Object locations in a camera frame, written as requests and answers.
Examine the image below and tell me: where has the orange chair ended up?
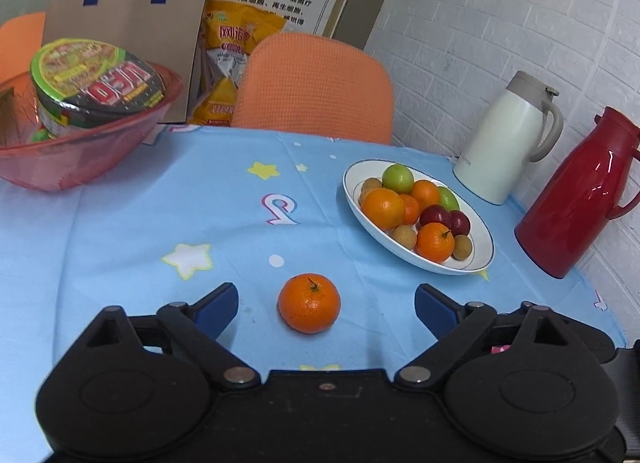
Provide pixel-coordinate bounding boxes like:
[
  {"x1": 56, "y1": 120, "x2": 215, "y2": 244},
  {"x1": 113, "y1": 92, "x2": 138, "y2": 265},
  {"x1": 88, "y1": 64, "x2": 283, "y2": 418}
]
[{"x1": 231, "y1": 33, "x2": 394, "y2": 145}]

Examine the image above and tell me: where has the red plum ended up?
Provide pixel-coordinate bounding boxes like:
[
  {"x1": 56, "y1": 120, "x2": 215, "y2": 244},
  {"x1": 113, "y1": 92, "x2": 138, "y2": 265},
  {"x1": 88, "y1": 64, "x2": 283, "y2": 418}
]
[
  {"x1": 420, "y1": 204, "x2": 452, "y2": 229},
  {"x1": 449, "y1": 210, "x2": 471, "y2": 237}
]

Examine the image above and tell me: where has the yellow snack bag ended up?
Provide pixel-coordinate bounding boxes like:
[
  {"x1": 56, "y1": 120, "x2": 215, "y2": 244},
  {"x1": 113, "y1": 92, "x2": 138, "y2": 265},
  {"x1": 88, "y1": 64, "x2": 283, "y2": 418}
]
[{"x1": 189, "y1": 0, "x2": 286, "y2": 126}]

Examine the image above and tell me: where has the green fruit back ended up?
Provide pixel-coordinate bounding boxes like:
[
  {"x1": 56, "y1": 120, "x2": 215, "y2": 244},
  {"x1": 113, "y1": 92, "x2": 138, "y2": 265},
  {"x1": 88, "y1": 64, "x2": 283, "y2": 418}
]
[{"x1": 382, "y1": 163, "x2": 414, "y2": 194}]

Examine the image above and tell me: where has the red thermos jug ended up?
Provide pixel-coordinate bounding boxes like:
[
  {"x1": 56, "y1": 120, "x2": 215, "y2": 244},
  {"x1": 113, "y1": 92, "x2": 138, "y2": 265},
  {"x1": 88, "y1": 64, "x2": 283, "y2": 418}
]
[{"x1": 514, "y1": 107, "x2": 639, "y2": 279}]

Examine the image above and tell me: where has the red plum back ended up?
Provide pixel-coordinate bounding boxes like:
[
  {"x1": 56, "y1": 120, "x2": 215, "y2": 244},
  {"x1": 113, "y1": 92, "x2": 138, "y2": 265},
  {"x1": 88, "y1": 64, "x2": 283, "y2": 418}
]
[{"x1": 420, "y1": 204, "x2": 452, "y2": 229}]

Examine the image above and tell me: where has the brown cardboard box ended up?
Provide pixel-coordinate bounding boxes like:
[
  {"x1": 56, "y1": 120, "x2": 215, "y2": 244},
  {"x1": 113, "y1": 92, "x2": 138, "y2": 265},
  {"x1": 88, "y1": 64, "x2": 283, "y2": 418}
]
[{"x1": 42, "y1": 0, "x2": 206, "y2": 124}]

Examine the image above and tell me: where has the bumpy mandarin with stem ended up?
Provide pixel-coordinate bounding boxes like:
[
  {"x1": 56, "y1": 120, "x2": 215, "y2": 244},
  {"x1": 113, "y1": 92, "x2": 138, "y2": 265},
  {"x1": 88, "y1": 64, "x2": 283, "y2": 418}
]
[{"x1": 414, "y1": 223, "x2": 454, "y2": 263}]

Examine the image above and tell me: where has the blue patterned tablecloth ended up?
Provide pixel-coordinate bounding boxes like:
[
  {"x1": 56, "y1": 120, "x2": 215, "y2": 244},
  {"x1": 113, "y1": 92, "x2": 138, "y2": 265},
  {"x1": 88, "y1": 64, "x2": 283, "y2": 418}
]
[{"x1": 1, "y1": 127, "x2": 627, "y2": 462}]

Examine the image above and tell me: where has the green fruit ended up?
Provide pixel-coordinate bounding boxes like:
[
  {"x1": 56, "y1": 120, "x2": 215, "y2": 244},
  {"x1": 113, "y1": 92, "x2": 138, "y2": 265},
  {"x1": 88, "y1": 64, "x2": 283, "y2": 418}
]
[
  {"x1": 438, "y1": 186, "x2": 460, "y2": 212},
  {"x1": 382, "y1": 163, "x2": 414, "y2": 194}
]

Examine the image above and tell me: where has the mandarin back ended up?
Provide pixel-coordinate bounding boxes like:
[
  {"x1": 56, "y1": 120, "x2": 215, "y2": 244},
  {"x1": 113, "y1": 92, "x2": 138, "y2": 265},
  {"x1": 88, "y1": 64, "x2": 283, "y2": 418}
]
[{"x1": 277, "y1": 273, "x2": 342, "y2": 334}]

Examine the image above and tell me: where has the white thermos jug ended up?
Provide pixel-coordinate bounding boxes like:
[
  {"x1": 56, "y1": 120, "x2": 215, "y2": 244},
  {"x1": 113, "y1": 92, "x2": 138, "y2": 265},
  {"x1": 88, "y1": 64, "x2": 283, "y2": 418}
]
[{"x1": 454, "y1": 70, "x2": 564, "y2": 205}]

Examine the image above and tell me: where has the large smooth orange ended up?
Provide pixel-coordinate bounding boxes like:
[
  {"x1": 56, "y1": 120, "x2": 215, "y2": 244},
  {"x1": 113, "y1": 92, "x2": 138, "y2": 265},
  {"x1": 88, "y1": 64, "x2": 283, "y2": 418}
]
[{"x1": 360, "y1": 188, "x2": 405, "y2": 231}]

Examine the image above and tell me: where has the white ceramic plate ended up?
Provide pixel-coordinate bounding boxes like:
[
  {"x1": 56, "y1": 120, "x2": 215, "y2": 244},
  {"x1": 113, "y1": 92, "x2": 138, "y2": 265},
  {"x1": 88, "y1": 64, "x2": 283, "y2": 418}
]
[{"x1": 343, "y1": 160, "x2": 496, "y2": 275}]

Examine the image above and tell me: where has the UFO instant noodle cup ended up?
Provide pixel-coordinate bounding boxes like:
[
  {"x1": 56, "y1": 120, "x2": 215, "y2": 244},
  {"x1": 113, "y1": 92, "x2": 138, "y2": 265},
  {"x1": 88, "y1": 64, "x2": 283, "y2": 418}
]
[{"x1": 29, "y1": 38, "x2": 165, "y2": 137}]

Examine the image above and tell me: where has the small mandarin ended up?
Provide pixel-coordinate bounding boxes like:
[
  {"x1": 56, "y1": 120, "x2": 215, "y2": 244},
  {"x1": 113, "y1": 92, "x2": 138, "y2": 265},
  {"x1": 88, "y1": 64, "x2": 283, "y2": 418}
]
[{"x1": 400, "y1": 194, "x2": 421, "y2": 226}]

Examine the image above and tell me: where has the green fruit front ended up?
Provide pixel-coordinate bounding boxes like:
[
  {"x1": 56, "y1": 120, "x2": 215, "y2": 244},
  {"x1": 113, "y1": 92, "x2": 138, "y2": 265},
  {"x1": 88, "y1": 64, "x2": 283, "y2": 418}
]
[{"x1": 438, "y1": 186, "x2": 460, "y2": 212}]

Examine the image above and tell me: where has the red plum front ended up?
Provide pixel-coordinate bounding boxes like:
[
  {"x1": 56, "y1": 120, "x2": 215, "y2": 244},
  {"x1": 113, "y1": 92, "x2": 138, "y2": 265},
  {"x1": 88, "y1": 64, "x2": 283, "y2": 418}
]
[{"x1": 449, "y1": 210, "x2": 471, "y2": 237}]

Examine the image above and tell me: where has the longan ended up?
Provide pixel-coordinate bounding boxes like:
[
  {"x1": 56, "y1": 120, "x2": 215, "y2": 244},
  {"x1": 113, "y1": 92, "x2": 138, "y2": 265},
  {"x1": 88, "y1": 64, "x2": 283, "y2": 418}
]
[
  {"x1": 451, "y1": 235, "x2": 473, "y2": 261},
  {"x1": 390, "y1": 225, "x2": 418, "y2": 251},
  {"x1": 361, "y1": 177, "x2": 383, "y2": 191},
  {"x1": 358, "y1": 187, "x2": 375, "y2": 205}
]

